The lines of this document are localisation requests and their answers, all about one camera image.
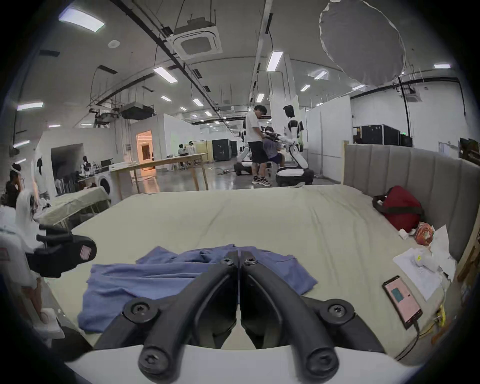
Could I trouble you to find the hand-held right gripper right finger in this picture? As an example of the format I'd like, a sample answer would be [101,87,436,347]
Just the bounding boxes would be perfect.
[240,250,387,382]

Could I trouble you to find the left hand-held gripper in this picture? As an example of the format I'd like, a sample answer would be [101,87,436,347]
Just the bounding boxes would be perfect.
[0,215,98,297]

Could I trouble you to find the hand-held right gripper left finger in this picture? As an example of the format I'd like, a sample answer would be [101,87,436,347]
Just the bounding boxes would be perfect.
[94,251,240,384]

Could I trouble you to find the person's left hand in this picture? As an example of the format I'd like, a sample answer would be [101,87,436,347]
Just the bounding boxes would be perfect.
[22,279,49,327]

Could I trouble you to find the low table with beige sheet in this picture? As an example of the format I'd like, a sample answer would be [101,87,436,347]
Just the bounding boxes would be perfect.
[37,186,112,230]

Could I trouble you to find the blue shirt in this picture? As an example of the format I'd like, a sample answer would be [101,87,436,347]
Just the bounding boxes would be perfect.
[78,244,319,334]

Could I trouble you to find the white washing machine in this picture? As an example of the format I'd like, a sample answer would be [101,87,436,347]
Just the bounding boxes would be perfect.
[97,173,114,200]

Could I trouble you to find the bed with beige sheet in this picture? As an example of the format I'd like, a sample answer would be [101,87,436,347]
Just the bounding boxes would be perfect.
[47,184,463,367]

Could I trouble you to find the black phone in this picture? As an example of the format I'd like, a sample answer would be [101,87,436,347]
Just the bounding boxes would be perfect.
[382,275,424,330]

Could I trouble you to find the long wooden table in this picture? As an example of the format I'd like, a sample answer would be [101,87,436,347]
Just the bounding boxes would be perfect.
[109,152,210,202]

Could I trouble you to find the white humanoid robot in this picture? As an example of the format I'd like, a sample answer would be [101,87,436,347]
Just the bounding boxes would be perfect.
[234,128,256,176]
[275,105,316,187]

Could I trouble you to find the black cabinet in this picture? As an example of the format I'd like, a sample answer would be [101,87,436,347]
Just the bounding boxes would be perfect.
[212,138,239,162]

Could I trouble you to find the white paper sheets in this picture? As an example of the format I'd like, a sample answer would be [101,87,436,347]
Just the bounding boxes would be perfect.
[393,225,459,301]

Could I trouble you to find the red bag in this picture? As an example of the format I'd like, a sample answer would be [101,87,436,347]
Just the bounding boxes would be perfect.
[372,185,425,233]

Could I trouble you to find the orange snack packet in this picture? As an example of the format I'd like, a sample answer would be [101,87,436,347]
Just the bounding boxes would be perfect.
[415,222,436,247]

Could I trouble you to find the grey padded headboard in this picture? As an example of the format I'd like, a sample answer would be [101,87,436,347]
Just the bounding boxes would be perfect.
[343,144,480,263]

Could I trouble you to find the black equipment cases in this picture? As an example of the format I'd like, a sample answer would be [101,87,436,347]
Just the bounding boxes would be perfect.
[352,125,414,148]

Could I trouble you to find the grey round softbox lamp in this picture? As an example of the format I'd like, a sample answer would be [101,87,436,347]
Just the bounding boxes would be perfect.
[319,0,407,86]

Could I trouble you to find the black cable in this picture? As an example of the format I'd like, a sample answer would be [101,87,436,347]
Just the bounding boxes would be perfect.
[395,322,449,361]

